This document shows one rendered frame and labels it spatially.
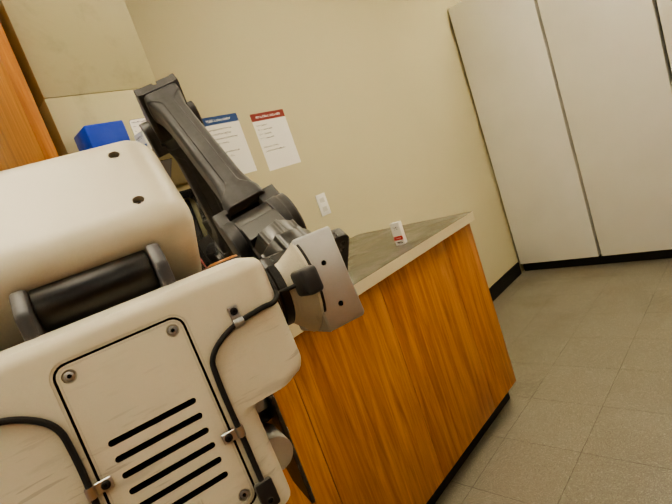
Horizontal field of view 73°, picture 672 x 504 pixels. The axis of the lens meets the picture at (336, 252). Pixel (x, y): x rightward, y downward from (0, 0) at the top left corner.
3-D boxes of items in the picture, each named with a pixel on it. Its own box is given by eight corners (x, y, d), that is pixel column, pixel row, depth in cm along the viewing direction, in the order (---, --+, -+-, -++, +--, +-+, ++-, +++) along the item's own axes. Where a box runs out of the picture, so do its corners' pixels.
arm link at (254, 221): (255, 246, 57) (291, 225, 59) (222, 207, 64) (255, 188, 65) (274, 290, 64) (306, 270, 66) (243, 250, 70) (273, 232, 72)
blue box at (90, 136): (86, 170, 121) (72, 137, 120) (123, 162, 128) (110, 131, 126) (98, 160, 114) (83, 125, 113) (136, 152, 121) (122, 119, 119)
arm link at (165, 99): (115, 78, 79) (168, 55, 81) (146, 136, 90) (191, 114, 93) (242, 255, 59) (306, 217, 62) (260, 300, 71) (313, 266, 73)
